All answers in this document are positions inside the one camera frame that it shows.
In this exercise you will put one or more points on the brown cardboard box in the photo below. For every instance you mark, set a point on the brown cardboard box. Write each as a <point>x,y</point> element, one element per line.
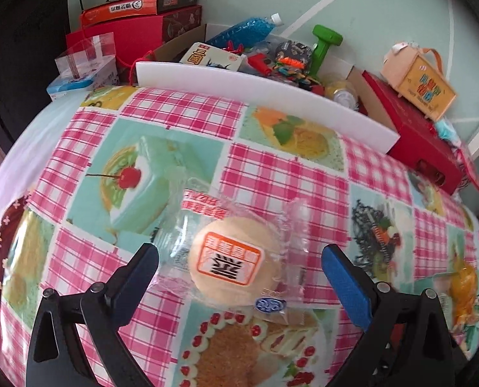
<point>171,48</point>

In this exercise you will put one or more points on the black cabinet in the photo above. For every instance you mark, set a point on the black cabinet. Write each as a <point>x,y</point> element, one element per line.
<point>29,48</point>

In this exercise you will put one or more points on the dark printed gift box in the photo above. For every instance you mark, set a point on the dark printed gift box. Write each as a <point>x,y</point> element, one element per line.
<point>181,24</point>

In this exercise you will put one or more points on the clear plastic box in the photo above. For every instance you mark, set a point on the clear plastic box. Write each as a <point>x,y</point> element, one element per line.
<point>84,58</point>

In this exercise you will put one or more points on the large red gift box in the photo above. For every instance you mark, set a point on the large red gift box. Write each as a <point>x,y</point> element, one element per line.
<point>421,145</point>

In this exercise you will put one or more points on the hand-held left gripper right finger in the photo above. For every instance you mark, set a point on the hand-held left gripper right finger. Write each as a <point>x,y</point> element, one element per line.
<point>346,290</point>

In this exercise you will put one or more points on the red patterned box lid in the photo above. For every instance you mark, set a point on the red patterned box lid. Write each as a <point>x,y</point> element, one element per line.
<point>471,169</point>

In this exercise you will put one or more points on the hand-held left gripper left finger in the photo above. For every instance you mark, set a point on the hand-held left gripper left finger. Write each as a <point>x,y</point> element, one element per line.
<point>136,286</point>

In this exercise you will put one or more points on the small printed white box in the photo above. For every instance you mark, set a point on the small printed white box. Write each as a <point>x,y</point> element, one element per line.
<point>211,58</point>

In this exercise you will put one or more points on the blue wet wipes packet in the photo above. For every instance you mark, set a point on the blue wet wipes packet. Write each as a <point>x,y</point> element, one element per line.
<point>445,129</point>

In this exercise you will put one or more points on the green dumbbell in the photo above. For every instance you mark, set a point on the green dumbbell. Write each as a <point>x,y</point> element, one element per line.
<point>324,46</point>

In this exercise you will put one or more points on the plain red box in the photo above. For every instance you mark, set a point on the plain red box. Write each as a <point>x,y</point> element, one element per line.
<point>134,40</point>

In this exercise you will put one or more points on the yellowish plastic bottle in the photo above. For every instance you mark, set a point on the yellowish plastic bottle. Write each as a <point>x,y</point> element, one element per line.
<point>342,90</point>

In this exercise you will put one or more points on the orange clear snack packet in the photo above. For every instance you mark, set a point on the orange clear snack packet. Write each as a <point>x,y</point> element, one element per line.
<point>463,286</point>

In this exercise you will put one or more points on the orange carton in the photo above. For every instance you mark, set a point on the orange carton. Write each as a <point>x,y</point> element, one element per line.
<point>118,10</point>

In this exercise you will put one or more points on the pile of colourful toys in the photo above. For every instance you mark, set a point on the pile of colourful toys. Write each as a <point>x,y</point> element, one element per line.
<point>292,58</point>

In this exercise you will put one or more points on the round pastry packet orange label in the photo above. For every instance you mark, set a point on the round pastry packet orange label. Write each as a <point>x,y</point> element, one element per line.
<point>227,258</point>

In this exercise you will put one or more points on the blue plastic bottle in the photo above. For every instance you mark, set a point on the blue plastic bottle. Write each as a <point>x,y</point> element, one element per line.
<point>239,32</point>

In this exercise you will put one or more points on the cartoon printed sheet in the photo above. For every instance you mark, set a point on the cartoon printed sheet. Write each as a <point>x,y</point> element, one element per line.
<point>29,137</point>

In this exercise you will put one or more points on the blue white box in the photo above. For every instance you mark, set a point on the blue white box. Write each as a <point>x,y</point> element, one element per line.
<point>68,86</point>

